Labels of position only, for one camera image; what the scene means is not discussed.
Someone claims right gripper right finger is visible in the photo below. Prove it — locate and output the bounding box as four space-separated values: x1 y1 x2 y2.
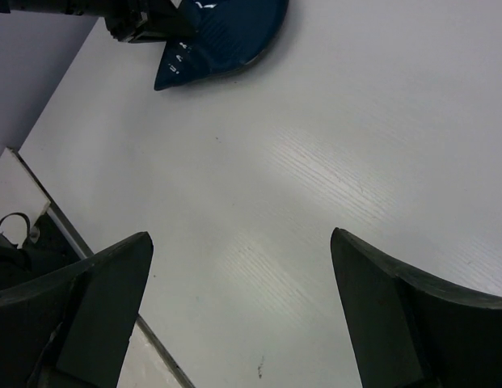
331 228 502 387

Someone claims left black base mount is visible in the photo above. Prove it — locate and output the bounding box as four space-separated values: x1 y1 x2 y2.
0 212 80 291

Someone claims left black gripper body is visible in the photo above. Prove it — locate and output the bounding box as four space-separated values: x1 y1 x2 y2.
64 0 199 44

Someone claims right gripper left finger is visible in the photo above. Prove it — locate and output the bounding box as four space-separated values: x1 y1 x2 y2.
0 232 154 387

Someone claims navy blue leaf-shaped dish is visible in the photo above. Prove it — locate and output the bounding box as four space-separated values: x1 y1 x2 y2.
154 0 289 91

